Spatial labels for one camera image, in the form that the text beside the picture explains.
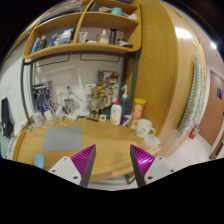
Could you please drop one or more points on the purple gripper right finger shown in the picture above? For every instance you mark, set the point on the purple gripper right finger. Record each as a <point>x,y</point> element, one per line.
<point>148,168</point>

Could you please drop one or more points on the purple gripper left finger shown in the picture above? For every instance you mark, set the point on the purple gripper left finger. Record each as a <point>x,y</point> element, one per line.
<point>76,169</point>

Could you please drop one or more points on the grey mouse pad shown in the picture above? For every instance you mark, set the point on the grey mouse pad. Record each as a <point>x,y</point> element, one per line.
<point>63,139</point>

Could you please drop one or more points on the clear plastic lid container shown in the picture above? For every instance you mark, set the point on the clear plastic lid container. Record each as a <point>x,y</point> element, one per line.
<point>151,141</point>

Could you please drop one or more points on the white ceramic mug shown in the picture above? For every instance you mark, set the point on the white ceramic mug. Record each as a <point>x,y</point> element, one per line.
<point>144,128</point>

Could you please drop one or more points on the light blue cylindrical cup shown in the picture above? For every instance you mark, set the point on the light blue cylindrical cup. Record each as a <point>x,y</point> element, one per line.
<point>39,161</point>

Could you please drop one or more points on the red yellow chips can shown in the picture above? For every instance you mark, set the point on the red yellow chips can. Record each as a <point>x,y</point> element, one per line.
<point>138,109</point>

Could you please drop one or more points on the white glue bottle red cap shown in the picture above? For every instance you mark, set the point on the white glue bottle red cap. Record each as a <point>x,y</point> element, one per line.
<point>116,112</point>

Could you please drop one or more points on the clear spray bottle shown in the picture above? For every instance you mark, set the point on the clear spray bottle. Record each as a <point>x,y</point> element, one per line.
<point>125,101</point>

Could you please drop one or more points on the green white hanging towel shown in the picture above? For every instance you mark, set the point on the green white hanging towel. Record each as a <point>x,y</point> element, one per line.
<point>194,104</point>

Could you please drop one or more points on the brown wooden door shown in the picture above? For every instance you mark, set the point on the brown wooden door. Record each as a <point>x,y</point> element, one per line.
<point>213,116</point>

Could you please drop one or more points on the black monitor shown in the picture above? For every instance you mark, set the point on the black monitor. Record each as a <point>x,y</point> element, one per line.
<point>6,123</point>

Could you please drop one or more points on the black bottle on shelf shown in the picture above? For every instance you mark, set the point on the black bottle on shelf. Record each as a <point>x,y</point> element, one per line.
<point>113,36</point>

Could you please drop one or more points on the teal bowl on shelf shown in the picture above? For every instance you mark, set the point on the teal bowl on shelf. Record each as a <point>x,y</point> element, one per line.
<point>116,11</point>

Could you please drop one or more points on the tangled white cables chargers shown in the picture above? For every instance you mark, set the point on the tangled white cables chargers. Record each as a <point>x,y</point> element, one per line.
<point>53,116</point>

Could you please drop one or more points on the wooden wall shelf unit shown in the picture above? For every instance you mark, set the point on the wooden wall shelf unit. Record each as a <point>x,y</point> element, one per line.
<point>84,26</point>

